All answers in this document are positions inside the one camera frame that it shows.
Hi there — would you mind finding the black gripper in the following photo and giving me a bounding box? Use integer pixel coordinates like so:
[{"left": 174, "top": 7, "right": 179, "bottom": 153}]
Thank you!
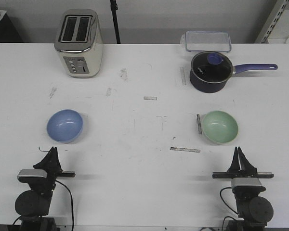
[
  {"left": 212, "top": 147, "right": 274, "bottom": 179},
  {"left": 33, "top": 147, "right": 75, "bottom": 183}
]

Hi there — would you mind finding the blue bowl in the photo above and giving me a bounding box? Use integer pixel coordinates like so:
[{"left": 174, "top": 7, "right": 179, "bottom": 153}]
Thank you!
[{"left": 46, "top": 109, "right": 83, "bottom": 143}]

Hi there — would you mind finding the green bowl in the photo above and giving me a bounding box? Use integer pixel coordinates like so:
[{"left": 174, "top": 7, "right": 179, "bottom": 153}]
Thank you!
[{"left": 200, "top": 111, "right": 239, "bottom": 144}]

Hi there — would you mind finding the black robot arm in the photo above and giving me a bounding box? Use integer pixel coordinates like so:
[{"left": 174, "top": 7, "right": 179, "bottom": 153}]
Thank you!
[
  {"left": 14, "top": 147, "right": 76, "bottom": 231},
  {"left": 212, "top": 147, "right": 274, "bottom": 231}
]

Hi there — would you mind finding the glass pot lid blue knob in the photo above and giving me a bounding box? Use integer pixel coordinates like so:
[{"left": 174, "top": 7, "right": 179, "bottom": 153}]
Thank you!
[{"left": 191, "top": 51, "right": 233, "bottom": 83}]

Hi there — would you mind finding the clear plastic food container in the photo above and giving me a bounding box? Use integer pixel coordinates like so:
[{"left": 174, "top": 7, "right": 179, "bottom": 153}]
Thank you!
[{"left": 180, "top": 31, "right": 232, "bottom": 52}]

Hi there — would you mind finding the cream and chrome toaster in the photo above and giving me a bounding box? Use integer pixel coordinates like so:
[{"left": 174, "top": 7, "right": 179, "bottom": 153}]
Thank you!
[{"left": 54, "top": 9, "right": 103, "bottom": 78}]

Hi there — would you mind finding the grey metal shelf upright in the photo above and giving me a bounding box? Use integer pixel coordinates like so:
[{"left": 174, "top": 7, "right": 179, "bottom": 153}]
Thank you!
[{"left": 254, "top": 0, "right": 289, "bottom": 43}]

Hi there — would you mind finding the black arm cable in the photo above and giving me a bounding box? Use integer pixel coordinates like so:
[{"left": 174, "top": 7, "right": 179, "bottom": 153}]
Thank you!
[
  {"left": 220, "top": 187, "right": 239, "bottom": 231},
  {"left": 54, "top": 180, "right": 75, "bottom": 231}
]

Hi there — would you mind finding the blue saucepan with handle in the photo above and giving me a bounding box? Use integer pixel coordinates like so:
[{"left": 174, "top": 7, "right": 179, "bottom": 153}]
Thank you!
[{"left": 190, "top": 51, "right": 278, "bottom": 93}]

